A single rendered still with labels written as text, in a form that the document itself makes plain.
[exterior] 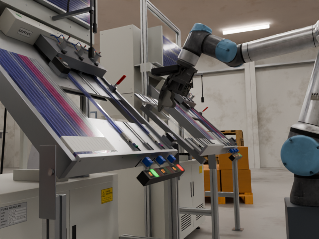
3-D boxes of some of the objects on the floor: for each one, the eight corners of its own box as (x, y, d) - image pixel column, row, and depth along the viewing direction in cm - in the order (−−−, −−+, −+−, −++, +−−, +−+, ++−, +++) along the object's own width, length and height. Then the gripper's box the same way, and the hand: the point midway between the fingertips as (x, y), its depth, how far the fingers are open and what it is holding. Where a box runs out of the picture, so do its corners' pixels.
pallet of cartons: (252, 206, 359) (249, 146, 365) (173, 203, 390) (172, 148, 396) (255, 190, 478) (253, 145, 485) (194, 189, 510) (193, 147, 516)
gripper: (192, 65, 109) (167, 118, 112) (200, 71, 118) (176, 119, 120) (173, 57, 113) (149, 107, 116) (182, 62, 121) (159, 110, 124)
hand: (158, 107), depth 119 cm, fingers closed
